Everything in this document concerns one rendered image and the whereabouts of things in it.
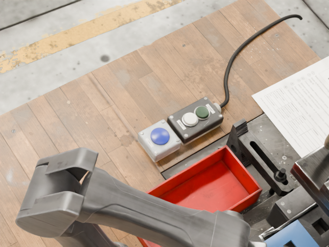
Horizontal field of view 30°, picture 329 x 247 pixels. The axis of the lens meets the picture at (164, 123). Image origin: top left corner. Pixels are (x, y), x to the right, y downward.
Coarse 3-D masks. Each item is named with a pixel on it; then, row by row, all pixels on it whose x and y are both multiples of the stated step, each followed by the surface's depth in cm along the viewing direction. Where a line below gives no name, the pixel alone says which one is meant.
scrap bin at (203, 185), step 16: (208, 160) 125; (224, 160) 129; (176, 176) 121; (192, 176) 127; (208, 176) 128; (224, 176) 128; (240, 176) 126; (160, 192) 123; (176, 192) 125; (192, 192) 126; (208, 192) 126; (224, 192) 126; (240, 192) 127; (256, 192) 121; (192, 208) 124; (208, 208) 124; (224, 208) 124; (240, 208) 122; (144, 240) 117
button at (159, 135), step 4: (156, 128) 129; (160, 128) 129; (152, 132) 129; (156, 132) 129; (160, 132) 129; (164, 132) 129; (152, 136) 128; (156, 136) 128; (160, 136) 128; (164, 136) 128; (168, 136) 129; (152, 140) 128; (156, 140) 128; (160, 140) 128; (164, 140) 128; (160, 144) 128
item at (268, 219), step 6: (276, 210) 118; (270, 216) 122; (276, 216) 120; (282, 216) 117; (270, 222) 123; (276, 222) 121; (282, 222) 119; (318, 222) 118; (276, 228) 122; (324, 228) 117
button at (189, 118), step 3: (186, 114) 132; (189, 114) 132; (192, 114) 132; (186, 117) 131; (189, 117) 131; (192, 117) 131; (195, 117) 131; (186, 120) 131; (189, 120) 131; (192, 120) 131; (195, 120) 131; (186, 123) 131; (189, 123) 130; (192, 123) 131
